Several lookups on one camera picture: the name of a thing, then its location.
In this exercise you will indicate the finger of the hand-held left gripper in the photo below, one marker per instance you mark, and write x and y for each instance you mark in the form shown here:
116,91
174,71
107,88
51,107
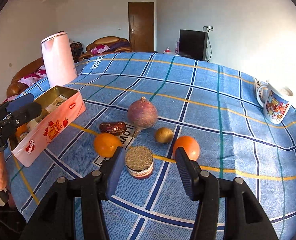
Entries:
25,112
20,102

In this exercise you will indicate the cartoon print mug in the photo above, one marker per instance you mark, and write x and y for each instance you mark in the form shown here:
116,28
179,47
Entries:
275,106

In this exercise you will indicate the brown kiwi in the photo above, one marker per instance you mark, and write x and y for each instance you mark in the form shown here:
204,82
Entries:
163,135

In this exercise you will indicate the purple round radish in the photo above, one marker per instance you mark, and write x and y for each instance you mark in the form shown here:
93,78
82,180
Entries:
142,113

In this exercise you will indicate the dark wooden chair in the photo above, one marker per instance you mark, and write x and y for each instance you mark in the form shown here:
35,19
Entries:
76,51

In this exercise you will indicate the pink rectangular tin box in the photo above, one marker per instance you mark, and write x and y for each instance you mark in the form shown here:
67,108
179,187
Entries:
50,127

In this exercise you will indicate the black television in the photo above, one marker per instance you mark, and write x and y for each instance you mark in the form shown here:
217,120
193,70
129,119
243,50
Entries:
192,44

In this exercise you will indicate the brown date fruit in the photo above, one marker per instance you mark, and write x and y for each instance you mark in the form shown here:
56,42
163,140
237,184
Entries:
112,127

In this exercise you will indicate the small round speckled-lid can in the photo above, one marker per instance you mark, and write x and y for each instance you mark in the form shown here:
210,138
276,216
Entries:
139,162

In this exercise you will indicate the pink gift bag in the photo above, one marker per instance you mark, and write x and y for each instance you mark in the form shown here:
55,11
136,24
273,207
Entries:
177,46

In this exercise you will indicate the blue plaid tablecloth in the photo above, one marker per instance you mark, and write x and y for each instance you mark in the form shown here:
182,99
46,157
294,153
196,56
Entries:
212,100

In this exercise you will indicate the white wall socket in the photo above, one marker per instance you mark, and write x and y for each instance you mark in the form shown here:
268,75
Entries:
209,28

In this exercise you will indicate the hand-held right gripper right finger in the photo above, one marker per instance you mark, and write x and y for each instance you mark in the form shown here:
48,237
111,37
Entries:
185,175

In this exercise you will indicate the floral cushion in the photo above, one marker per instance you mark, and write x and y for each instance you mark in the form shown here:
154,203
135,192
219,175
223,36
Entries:
100,48
34,76

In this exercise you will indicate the person's left hand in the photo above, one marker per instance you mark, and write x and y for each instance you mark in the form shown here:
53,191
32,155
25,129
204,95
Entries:
1,172

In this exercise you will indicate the brown wooden door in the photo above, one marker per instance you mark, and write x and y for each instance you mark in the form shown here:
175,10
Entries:
141,27

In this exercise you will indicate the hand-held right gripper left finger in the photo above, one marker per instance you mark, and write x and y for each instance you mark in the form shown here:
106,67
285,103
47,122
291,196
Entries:
115,171

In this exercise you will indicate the brown leather sofa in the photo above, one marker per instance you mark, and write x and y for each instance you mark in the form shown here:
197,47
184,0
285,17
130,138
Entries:
105,42
20,80

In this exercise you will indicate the white electric kettle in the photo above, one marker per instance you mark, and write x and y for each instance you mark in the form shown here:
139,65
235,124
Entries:
58,60

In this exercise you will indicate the white packets in tin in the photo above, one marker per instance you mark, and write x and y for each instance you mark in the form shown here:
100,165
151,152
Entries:
51,107

